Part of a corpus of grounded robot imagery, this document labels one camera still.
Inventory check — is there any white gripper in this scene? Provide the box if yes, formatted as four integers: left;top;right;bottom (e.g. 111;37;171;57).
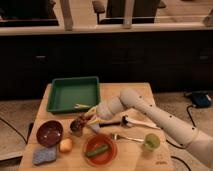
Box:
85;97;125;126

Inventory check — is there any dark red grape bunch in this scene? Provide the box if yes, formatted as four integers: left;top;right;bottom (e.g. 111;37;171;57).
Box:
70;115;87;132

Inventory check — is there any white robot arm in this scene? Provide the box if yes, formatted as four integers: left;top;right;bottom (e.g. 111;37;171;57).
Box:
86;88;213;171

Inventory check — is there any small metal cup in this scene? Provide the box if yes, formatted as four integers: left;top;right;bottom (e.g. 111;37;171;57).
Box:
70;121;83;137

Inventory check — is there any grey cloth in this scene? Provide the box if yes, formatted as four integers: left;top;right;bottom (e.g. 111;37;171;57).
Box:
90;124;100;133

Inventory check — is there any yellow item in tray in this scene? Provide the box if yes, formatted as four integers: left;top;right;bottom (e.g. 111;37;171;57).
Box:
74;104;90;109

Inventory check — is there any orange bowl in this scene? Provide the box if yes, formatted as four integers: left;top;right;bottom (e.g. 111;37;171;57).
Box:
82;134;117;167

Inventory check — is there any silver fork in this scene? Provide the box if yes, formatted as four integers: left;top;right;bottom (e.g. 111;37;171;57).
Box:
110;133;144;143

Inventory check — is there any green plastic tray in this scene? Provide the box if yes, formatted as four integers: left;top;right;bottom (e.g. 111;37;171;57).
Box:
46;76;100;114

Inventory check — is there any green cucumber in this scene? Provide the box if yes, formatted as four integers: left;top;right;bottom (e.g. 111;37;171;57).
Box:
85;144;109;158

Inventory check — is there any yellow potato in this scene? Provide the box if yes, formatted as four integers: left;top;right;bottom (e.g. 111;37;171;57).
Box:
59;138;72;153

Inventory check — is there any dark red bowl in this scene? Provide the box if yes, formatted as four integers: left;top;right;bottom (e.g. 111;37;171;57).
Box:
36;120;63;147

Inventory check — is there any green apple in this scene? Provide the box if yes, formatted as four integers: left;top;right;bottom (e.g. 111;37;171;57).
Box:
144;133;160;151

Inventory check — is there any blue grey sponge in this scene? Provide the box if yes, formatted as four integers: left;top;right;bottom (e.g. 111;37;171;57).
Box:
32;147;57;165

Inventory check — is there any blue black device on floor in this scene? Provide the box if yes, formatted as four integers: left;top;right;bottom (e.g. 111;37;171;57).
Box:
185;92;212;114

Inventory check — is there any black cable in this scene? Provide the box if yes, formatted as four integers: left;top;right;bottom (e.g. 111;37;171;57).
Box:
165;139;184;150

